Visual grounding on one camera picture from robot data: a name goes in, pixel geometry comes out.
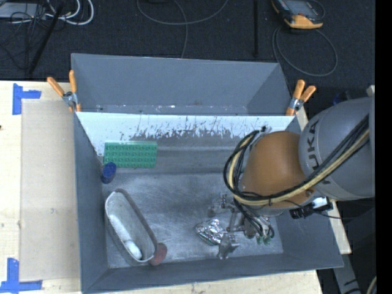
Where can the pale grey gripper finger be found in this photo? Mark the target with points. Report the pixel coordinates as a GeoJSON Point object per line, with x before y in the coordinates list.
{"type": "Point", "coordinates": [221, 206]}
{"type": "Point", "coordinates": [227, 246]}

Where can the crumpled silver foil packet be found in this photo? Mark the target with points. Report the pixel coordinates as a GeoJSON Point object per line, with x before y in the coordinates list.
{"type": "Point", "coordinates": [211, 232]}

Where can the grey metal bin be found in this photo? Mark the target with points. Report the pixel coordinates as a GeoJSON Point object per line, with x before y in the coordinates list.
{"type": "Point", "coordinates": [183, 194]}

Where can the red-brown round disc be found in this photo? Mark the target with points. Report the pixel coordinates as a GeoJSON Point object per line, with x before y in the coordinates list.
{"type": "Point", "coordinates": [159, 254]}

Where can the grey oval container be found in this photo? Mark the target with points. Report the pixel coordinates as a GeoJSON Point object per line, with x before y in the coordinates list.
{"type": "Point", "coordinates": [139, 225]}

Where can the white roll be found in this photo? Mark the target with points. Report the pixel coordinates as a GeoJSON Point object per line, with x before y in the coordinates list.
{"type": "Point", "coordinates": [122, 230]}

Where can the green studded flat block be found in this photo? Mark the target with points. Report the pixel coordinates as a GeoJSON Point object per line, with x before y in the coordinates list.
{"type": "Point", "coordinates": [131, 155]}

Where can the blue cylinder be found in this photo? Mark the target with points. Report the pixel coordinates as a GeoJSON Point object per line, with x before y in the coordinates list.
{"type": "Point", "coordinates": [108, 172]}

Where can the pale wood flat board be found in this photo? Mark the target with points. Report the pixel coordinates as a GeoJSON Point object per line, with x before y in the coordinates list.
{"type": "Point", "coordinates": [46, 179]}

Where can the black cylinder on white bracket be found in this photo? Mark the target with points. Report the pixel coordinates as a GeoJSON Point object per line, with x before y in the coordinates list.
{"type": "Point", "coordinates": [307, 209]}

